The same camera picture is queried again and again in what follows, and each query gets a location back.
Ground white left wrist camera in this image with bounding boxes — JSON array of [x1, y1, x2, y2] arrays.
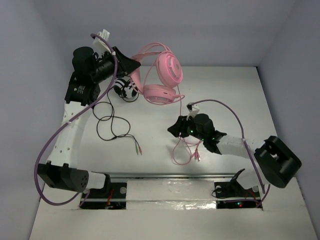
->
[[92, 29, 111, 55]]

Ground pink headphones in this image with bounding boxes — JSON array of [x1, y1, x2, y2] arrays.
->
[[129, 42, 185, 106]]

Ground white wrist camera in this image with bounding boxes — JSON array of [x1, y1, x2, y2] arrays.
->
[[186, 102, 200, 120], [92, 29, 111, 55]]

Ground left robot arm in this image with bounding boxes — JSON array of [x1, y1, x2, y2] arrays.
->
[[34, 46, 141, 197]]

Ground white black headphones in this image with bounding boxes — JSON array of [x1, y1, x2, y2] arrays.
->
[[113, 78, 139, 103]]

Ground metal base rail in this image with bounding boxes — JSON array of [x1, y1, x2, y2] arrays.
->
[[74, 171, 291, 181]]

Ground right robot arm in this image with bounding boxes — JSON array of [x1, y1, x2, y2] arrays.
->
[[167, 113, 302, 199]]

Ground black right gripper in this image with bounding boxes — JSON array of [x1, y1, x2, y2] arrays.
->
[[167, 114, 206, 142]]

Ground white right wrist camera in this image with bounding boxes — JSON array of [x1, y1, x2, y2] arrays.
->
[[186, 102, 200, 120]]

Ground pink headphone cable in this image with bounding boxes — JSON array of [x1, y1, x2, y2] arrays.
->
[[171, 84, 204, 166]]

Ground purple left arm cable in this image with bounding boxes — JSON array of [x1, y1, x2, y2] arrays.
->
[[33, 32, 120, 206]]

